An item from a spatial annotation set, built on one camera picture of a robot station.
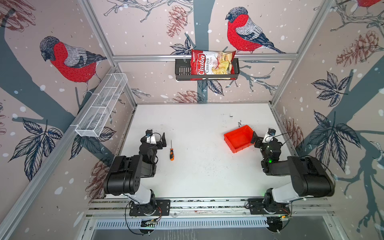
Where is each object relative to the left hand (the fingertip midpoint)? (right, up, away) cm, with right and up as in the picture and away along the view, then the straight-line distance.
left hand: (155, 133), depth 89 cm
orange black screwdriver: (+9, -14, +3) cm, 17 cm away
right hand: (+65, -1, +1) cm, 65 cm away
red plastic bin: (+56, -6, +15) cm, 58 cm away
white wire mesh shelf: (-26, +7, -17) cm, 32 cm away
